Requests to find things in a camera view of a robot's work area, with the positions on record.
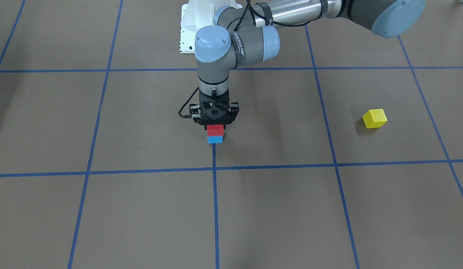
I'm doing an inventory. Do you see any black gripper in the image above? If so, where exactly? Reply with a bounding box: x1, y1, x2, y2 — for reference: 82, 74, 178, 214
189, 94, 240, 126

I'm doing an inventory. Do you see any red cube block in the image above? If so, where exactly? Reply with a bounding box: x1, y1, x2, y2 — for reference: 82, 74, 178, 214
206, 124, 225, 137

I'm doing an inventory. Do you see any blue cube block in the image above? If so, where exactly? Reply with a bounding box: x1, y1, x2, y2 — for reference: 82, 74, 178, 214
207, 136, 224, 144

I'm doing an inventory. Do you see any yellow cube block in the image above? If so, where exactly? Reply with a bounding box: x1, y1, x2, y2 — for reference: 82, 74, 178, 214
362, 109, 388, 129

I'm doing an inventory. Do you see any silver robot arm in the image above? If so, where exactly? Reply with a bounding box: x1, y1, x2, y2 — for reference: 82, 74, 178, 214
178, 0, 425, 128

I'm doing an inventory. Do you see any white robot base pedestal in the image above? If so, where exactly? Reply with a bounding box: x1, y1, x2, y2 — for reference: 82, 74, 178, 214
179, 0, 242, 53

